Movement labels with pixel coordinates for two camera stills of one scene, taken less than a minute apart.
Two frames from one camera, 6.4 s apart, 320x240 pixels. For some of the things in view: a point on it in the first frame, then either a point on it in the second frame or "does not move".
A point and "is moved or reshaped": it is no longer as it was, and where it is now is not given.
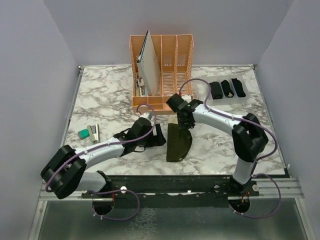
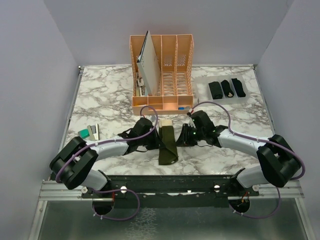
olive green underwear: (178, 143) is moved or reshaped
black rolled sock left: (227, 88) does not move
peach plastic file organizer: (174, 57) does not move
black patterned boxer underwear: (216, 91) does not move
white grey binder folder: (148, 66) does not move
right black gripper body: (187, 124) → (191, 135)
